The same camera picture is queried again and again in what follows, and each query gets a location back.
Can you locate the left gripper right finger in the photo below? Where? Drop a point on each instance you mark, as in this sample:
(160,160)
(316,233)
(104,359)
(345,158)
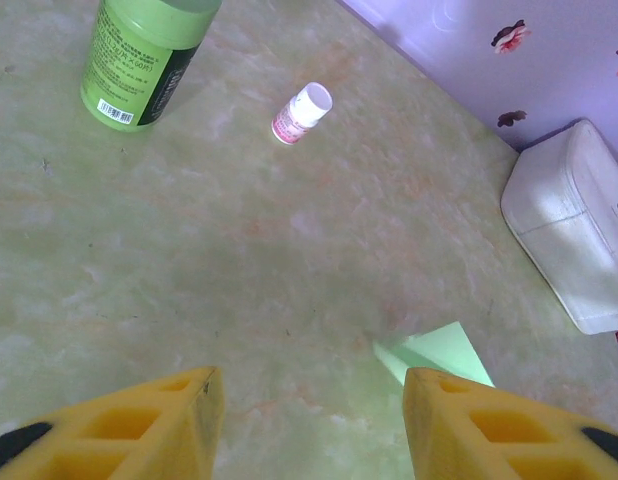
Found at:
(429,425)

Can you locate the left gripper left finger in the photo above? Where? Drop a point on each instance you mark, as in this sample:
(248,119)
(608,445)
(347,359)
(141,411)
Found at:
(199,425)

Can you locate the light green paper sheet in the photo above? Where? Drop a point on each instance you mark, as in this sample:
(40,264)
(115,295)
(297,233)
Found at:
(444,350)

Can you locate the white zippered case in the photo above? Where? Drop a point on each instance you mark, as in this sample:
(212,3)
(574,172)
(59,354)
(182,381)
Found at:
(569,225)

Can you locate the small white pill bottle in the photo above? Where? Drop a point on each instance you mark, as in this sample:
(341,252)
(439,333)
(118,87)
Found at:
(301,117)

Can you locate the green cylindrical bottle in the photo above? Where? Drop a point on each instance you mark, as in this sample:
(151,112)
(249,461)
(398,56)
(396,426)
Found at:
(134,60)

